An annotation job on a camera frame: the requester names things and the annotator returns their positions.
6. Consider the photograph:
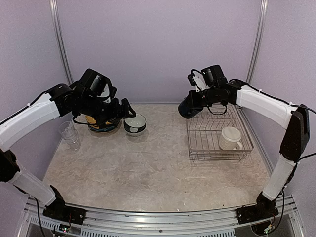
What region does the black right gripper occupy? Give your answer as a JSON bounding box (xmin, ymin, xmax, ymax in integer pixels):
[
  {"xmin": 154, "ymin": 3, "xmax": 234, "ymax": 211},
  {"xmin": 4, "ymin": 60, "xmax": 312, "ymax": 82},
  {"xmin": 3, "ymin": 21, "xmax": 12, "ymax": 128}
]
[{"xmin": 184, "ymin": 86, "xmax": 220, "ymax": 108}]

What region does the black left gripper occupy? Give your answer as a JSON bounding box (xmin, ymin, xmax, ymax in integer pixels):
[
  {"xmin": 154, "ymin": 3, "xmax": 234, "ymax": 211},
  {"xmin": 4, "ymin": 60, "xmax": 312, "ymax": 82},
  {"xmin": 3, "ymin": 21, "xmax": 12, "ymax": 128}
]
[{"xmin": 79, "ymin": 94, "xmax": 136, "ymax": 129}]

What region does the dark teal bowl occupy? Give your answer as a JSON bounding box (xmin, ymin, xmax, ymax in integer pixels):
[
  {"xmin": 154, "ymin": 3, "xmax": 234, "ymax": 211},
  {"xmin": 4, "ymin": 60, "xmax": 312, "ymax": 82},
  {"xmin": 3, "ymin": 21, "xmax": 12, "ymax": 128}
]
[{"xmin": 123, "ymin": 114, "xmax": 147, "ymax": 134}]

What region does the dark blue mug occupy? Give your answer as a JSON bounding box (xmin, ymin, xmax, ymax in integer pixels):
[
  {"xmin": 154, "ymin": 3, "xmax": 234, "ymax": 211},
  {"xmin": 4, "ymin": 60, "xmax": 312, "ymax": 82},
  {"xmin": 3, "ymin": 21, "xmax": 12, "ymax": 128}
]
[{"xmin": 178, "ymin": 97, "xmax": 204, "ymax": 119}]

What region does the white ceramic mug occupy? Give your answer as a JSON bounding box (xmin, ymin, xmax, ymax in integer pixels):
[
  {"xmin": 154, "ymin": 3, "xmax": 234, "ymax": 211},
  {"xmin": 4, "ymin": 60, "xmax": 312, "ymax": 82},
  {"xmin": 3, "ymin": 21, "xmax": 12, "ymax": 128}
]
[{"xmin": 219, "ymin": 126, "xmax": 243, "ymax": 151}]

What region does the clear drinking glass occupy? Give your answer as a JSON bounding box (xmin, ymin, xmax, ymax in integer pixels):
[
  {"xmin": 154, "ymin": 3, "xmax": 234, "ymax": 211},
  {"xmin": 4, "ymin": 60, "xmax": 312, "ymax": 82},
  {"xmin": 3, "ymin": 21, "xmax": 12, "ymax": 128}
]
[
  {"xmin": 58, "ymin": 121, "xmax": 77, "ymax": 139},
  {"xmin": 64, "ymin": 133, "xmax": 81, "ymax": 151}
]

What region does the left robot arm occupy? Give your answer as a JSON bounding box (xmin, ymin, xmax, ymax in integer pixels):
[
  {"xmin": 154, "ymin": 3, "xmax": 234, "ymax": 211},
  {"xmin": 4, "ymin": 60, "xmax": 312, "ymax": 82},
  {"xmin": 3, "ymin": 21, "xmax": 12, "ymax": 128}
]
[{"xmin": 0, "ymin": 81, "xmax": 136, "ymax": 220}]

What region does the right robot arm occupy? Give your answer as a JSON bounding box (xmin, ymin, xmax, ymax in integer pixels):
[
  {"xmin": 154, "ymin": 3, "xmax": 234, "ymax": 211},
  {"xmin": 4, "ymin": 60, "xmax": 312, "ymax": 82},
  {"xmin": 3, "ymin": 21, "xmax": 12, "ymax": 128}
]
[{"xmin": 178, "ymin": 79, "xmax": 311, "ymax": 223}]

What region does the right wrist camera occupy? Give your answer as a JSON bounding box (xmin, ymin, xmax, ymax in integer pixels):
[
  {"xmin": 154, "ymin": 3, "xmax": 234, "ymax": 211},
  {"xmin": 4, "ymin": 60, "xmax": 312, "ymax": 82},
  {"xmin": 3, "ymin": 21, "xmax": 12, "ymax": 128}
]
[{"xmin": 187, "ymin": 65, "xmax": 228, "ymax": 92}]

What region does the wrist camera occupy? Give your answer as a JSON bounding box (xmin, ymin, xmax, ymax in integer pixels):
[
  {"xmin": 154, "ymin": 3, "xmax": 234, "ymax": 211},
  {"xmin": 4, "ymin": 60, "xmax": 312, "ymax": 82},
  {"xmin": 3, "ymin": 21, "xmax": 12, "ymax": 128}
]
[
  {"xmin": 187, "ymin": 65, "xmax": 228, "ymax": 92},
  {"xmin": 79, "ymin": 68, "xmax": 117, "ymax": 103}
]

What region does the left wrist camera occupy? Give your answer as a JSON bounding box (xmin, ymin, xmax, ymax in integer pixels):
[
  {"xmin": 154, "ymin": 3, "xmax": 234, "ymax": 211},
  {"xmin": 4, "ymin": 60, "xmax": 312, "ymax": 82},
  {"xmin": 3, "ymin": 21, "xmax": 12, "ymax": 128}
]
[{"xmin": 79, "ymin": 68, "xmax": 117, "ymax": 103}]

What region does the wire metal dish rack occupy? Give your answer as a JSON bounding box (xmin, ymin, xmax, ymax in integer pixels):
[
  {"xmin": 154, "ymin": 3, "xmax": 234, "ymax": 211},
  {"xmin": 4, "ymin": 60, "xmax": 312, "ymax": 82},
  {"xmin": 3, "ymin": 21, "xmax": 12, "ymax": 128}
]
[{"xmin": 186, "ymin": 104, "xmax": 254, "ymax": 162}]

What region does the right aluminium frame post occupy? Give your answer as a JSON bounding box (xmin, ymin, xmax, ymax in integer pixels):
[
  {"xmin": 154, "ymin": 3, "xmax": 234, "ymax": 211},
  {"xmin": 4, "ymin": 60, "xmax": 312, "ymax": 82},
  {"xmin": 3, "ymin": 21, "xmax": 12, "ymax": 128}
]
[{"xmin": 246, "ymin": 0, "xmax": 269, "ymax": 84}]

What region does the aluminium frame post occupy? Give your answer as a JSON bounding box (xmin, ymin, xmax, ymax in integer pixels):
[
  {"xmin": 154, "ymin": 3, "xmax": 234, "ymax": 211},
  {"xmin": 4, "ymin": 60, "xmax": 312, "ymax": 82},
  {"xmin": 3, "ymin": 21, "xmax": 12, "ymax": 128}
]
[
  {"xmin": 49, "ymin": 0, "xmax": 74, "ymax": 85},
  {"xmin": 246, "ymin": 0, "xmax": 269, "ymax": 84}
]

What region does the left aluminium frame post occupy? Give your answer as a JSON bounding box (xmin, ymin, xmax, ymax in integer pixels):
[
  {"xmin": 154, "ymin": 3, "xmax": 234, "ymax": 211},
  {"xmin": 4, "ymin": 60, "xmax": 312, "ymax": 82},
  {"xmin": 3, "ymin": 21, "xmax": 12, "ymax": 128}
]
[{"xmin": 49, "ymin": 0, "xmax": 74, "ymax": 85}]

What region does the front aluminium rail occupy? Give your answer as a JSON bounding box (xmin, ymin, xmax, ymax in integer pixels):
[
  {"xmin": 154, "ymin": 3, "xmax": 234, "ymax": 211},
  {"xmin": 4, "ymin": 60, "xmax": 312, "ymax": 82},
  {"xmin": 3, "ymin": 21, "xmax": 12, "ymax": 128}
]
[{"xmin": 23, "ymin": 195, "xmax": 297, "ymax": 237}]

